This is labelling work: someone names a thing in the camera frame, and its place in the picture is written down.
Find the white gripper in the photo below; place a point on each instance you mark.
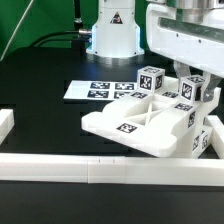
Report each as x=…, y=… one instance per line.
x=188, y=44

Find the white tagged cube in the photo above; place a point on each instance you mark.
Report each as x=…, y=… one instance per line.
x=190, y=88
x=150, y=78

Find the white chair back frame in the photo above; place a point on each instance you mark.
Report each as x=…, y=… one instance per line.
x=142, y=120

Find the white chair seat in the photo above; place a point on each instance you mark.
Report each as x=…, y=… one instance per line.
x=198, y=116

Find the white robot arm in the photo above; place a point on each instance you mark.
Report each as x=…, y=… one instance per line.
x=116, y=36

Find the grey diagonal rod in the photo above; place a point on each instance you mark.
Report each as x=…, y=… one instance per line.
x=26, y=11

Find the white U-shaped fence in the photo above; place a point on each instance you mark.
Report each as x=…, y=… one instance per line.
x=118, y=170

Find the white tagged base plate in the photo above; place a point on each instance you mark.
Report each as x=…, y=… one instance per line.
x=98, y=90

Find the black vertical post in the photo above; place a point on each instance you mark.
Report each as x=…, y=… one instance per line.
x=78, y=21

